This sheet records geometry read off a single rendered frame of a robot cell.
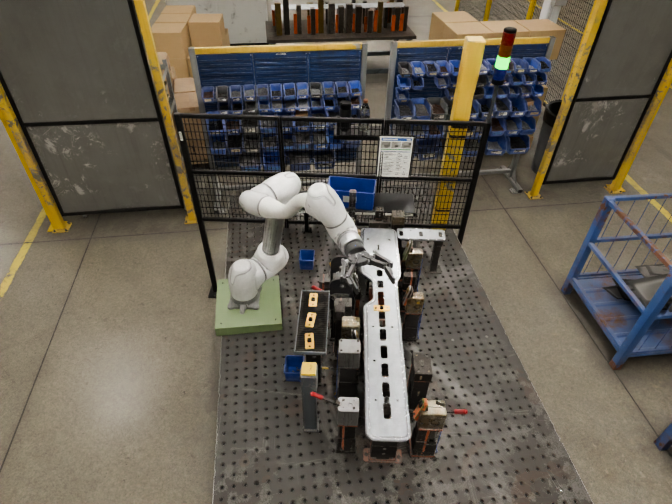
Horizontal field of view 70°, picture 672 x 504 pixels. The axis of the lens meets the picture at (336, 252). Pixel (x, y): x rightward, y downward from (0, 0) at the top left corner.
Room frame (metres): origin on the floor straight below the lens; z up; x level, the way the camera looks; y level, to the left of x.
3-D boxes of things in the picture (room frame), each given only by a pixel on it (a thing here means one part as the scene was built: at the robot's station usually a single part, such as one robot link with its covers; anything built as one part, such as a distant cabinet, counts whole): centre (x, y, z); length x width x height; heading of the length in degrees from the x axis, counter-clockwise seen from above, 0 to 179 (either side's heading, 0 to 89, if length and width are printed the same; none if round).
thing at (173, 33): (6.47, 1.91, 0.52); 1.20 x 0.80 x 1.05; 5
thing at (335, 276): (1.75, -0.04, 0.94); 0.18 x 0.13 x 0.49; 179
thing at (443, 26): (5.48, -1.67, 0.67); 1.20 x 0.80 x 1.35; 100
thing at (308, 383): (1.17, 0.10, 0.92); 0.08 x 0.08 x 0.44; 89
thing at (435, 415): (1.06, -0.42, 0.88); 0.15 x 0.11 x 0.36; 89
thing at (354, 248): (1.31, -0.08, 1.66); 0.09 x 0.08 x 0.07; 20
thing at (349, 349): (1.33, -0.07, 0.90); 0.13 x 0.10 x 0.41; 89
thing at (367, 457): (1.02, -0.23, 0.84); 0.18 x 0.06 x 0.29; 89
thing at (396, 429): (1.63, -0.25, 1.00); 1.38 x 0.22 x 0.02; 179
